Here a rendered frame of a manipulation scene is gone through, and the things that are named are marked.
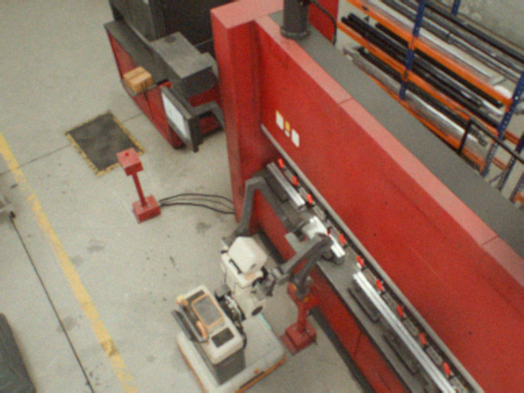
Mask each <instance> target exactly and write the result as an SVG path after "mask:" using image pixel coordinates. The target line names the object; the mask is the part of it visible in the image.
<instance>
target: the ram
mask: <svg viewBox="0 0 524 393"><path fill-rule="evenodd" d="M258 50H259V70H260V109H261V124H262V125H263V126H264V128H265V129H266V130H267V131H268V133H270V134H271V135H272V136H273V138H274V140H275V141H276V143H277V144H278V145H279V146H280V147H281V148H282V149H283V150H284V151H285V153H286V154H287V155H288V156H289V158H290V159H291V160H292V162H293V163H295V164H296V166H297V168H298V169H299V170H300V171H301V173H302V174H303V175H304V176H305V178H307V179H308V180H309V182H310V183H311V184H312V185H313V186H314V188H315V189H316V191H317V192H318V194H320V195H321V196H322V198H323V199H324V200H325V201H326V202H327V204H328V205H329V206H330V208H331V209H333V210H334V211H335V213H336V214H337V216H338V218H339V219H340V220H341V221H342V223H344V224H345V225H346V226H347V228H348V229H349V230H350V231H351V233H352V234H353V235H354V236H355V237H356V238H357V239H358V241H359V243H360V244H361V245H362V246H363V247H364V249H365V250H366V251H368V253H369V254H370V255H371V256H372V258H373V259H374V260H375V261H376V263H377V264H378V265H379V266H380V267H381V269H382V270H383V271H384V273H385V274H386V276H387V277H388V278H389V279H390V280H391V281H392V282H393V283H394V284H395V285H396V287H397V289H398V290H400V291H401V293H402V294H403V295H404V296H405V299H406V300H407V301H408V302H410V304H411V305H412V306H413V307H414V309H415V310H416V311H417V312H418V314H420V315H421V316H422V319H423V320H424V321H425V322H426V323H427V325H429V326H430V327H431V329H432V331H433V332H434V333H435V334H436V335H437V336H438V337H439V338H440V340H441V341H442V342H443V343H444V345H445V346H446V347H447V348H448V349H449V351H450V352H451V353H452V355H453V356H454V357H455V358H456V359H457V360H458V361H459V362H460V363H461V366H463V367H464V368H465V370H466V371H467V372H468V374H469V376H471V377H472V378H473V379H474V381H475V383H476V384H478V385H479V387H480V388H481V389H482V391H483V392H484V393H524V314H523V313H522V312H520V311H519V310H518V309H517V307H516V306H515V305H514V304H512V303H511V302H510V301H509V300H508V298H507V297H506V296H504V294H503V293H502V292H501V291H500V290H499V289H498V288H497V287H496V286H495V285H494V284H493V283H492V282H491V281H490V280H488V278H487V277H486V276H485V275H484V274H483V273H482V272H480V271H479V268H478V267H477V266H476V265H475V264H474V263H473V262H471V261H470V260H469V259H468V257H467V256H466V255H465V254H464V253H462V252H461V251H460V250H459V249H458V247H456V245H455V244H454V243H452V241H451V240H450V239H449V238H448V237H447V236H446V235H445V234H444V233H443V232H442V231H441V230H440V229H438V227H437V226H436V225H435V224H434V223H433V222H432V221H431V220H430V219H429V218H428V217H427V216H426V214H425V213H424V212H422V211H421V210H420V209H419V208H418V207H417V206H416V205H415V204H414V203H413V201H411V200H410V199H409V198H408V197H407V195H406V194H405V193H404V192H403V190H401V189H400V188H399V187H398V186H397V185H396V184H395V183H394V182H393V181H392V180H391V179H390V178H389V177H388V176H387V175H386V174H385V173H384V172H383V170H382V169H381V168H380V167H378V166H377V164H376V163H375V162H374V161H373V160H372V159H371V158H370V157H369V156H368V155H366V154H365V152H364V151H363V150H362V149H361V148H360V147H359V145H358V144H357V143H356V142H354V140H353V139H352V138H351V137H350V136H349V135H348V134H347V133H346V132H345V131H344V130H342V129H341V127H340V126H339V125H338V124H337V123H336V122H335V120H334V119H333V118H332V117H331V116H329V114H328V113H327V112H326V111H325V110H324V109H323V108H322V107H321V106H320V105H319V104H317V102H316V101H315V100H314V99H313V98H312V97H311V96H310V95H309V94H308V93H307V91H306V90H304V89H303V88H302V87H301V86H300V85H299V84H298V83H297V82H296V81H295V79H294V78H292V77H291V76H290V75H289V73H288V72H287V71H286V70H285V69H284V67H283V66H282V65H281V64H279V63H278V62H277V61H276V60H275V59H274V58H273V56H272V55H271V54H270V53H269V52H267V51H266V50H265V48H264V47H263V45H262V44H261V43H260V42H259V41H258ZM277 112H278V113H279V114H280V115H281V116H282V117H283V129H282V128H280V126H279V125H278V123H277ZM286 122H287V123H288V124H289V132H288V131H287V129H286ZM261 129H262V130H263V128H262V126H261ZM292 129H294V130H295V131H296V133H297V134H298V135H299V147H298V146H297V145H296V144H295V143H294V142H293V141H292V140H291V130H292ZM263 131H264V130H263ZM286 131H287V132H288V133H289V136H288V135H287V134H286ZM264 133H265V134H266V135H267V137H268V138H270V140H271V141H272V143H273V144H274V145H275V147H276V148H277V149H278V150H279V151H280V153H282V154H283V151H282V150H280V149H279V148H278V146H277V145H276V144H275V143H274V141H273V140H272V138H271V137H270V136H269V135H268V134H267V133H266V132H265V131H264ZM283 156H284V157H285V158H286V159H287V157H286V156H285V155H284V154H283ZM287 161H288V162H289V163H290V164H291V167H292V168H293V169H295V170H296V172H297V173H298V174H299V175H300V176H301V178H302V179H303V176H302V175H301V174H300V173H299V171H298V170H297V169H296V168H295V166H293V165H292V163H291V162H290V161H289V160H288V159H287ZM303 181H304V182H305V183H307V181H305V180H304V179H303ZM307 185H308V186H309V187H310V189H311V191H312V192H313V193H314V195H315V196H316V197H317V198H318V199H319V200H320V201H321V202H322V203H323V205H324V206H325V207H326V209H327V210H328V211H329V212H330V214H331V215H332V216H333V217H334V219H335V220H336V221H337V222H338V223H339V224H340V225H341V228H342V229H344V230H345V231H346V233H347V234H348V235H349V236H350V238H351V239H352V241H353V242H354V244H356V245H357V246H358V248H359V249H360V250H361V251H362V253H363V254H364V255H365V257H366V258H368V259H369V260H370V262H371V263H372V265H373V267H374V268H375V269H376V270H378V272H379V273H380V274H381V275H382V277H383V278H384V279H385V280H386V282H387V283H389V284H390V286H391V288H392V289H393V290H394V292H395V293H396V294H397V296H399V297H400V299H401V300H402V301H403V302H404V303H405V305H406V306H407V307H408V309H410V311H411V312H412V313H413V315H414V316H415V317H416V318H417V320H418V321H419V322H420V323H421V324H422V325H423V326H424V327H425V329H426V331H427V332H429V333H430V335H431V336H432V337H433V339H434V341H435V342H437V343H438V345H439V346H440V347H441V349H442V350H443V351H444V352H445V353H446V354H447V355H448V357H449V359H450V360H451V361H452V362H453V363H454V364H455V366H456V367H457V368H458V370H459V371H460V372H462V373H463V375H464V376H465V377H466V379H467V380H468V381H469V382H470V383H471V385H472V386H473V387H474V389H475V390H476V391H477V392H478V393H480V391H479V389H478V388H476V387H475V385H474V384H473V383H472V381H471V379H470V378H468V377H467V376H466V374H465V372H464V371H463V370H462V369H461V368H460V367H459V366H458V364H457V363H456V362H455V361H454V359H452V358H451V357H450V355H449V353H448V352H447V351H446V350H445V349H444V348H443V346H442V345H441V343H440V342H439V341H438V340H437V339H436V338H435V337H434V336H433V334H432V333H431V332H430V331H429V329H428V327H426V326H425V324H424V323H423V322H422V321H421V319H420V318H419V317H418V316H417V315H416V314H415V313H414V312H413V310H412V309H411V307H410V306H409V305H408V304H407V303H406V302H405V301H404V299H403V298H402V296H401V295H400V293H398V292H397V291H396V290H395V288H394V287H393V286H392V284H391V283H390V282H389V281H387V279H386V278H385V277H384V274H383V273H382V272H381V271H380V269H379V268H377V267H376V266H375V264H374V263H373V262H372V260H371V259H370V258H369V257H368V255H366V254H365V253H364V250H363V249H362V248H361V247H360V246H359V244H358V243H357V242H355V240H354V238H353V237H352V236H351V235H350V234H349V233H348V232H347V230H346V229H345V227H343V225H342V224H341V223H340V222H339V220H338V219H337V218H336V217H335V215H334V214H333V213H332V212H331V211H330V210H329V209H328V208H327V206H326V205H325V204H324V202H323V200H322V199H321V198H320V197H318V195H317V194H316V193H315V192H314V189H313V188H312V187H311V186H310V185H309V184H308V183H307Z"/></svg>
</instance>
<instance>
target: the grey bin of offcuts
mask: <svg viewBox="0 0 524 393"><path fill-rule="evenodd" d="M27 371H28V370H26V366H25V363H24V361H23V358H22V356H21V353H20V351H19V347H18V345H17V343H16V339H14V336H13V334H12V330H11V326H10V324H9V323H8V321H7V317H6V315H5V314H3V313H0V393H34V392H36V390H35V387H34V384H33V382H32V381H31V379H30V375H29V372H27Z"/></svg>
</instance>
